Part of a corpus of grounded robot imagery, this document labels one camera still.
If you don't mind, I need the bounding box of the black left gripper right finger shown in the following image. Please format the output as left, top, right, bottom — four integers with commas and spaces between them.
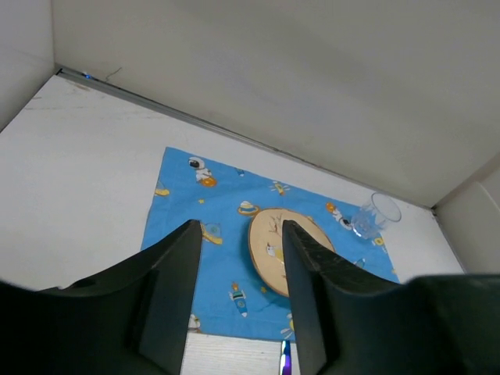
282, 220, 499, 374

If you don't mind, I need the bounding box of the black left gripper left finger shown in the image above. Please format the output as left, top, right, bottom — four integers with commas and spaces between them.
1, 220, 202, 374

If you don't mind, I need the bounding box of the blue space-print cloth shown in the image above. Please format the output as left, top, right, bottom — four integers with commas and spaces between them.
142, 148, 398, 341

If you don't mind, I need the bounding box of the clear plastic cup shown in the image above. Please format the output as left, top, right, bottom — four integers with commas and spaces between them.
351, 192, 402, 239

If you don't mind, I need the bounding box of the iridescent knife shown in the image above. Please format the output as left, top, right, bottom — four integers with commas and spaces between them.
279, 340, 292, 375

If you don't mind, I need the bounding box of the beige bird-pattern plate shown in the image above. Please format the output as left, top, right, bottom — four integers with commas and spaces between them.
248, 208, 335, 297

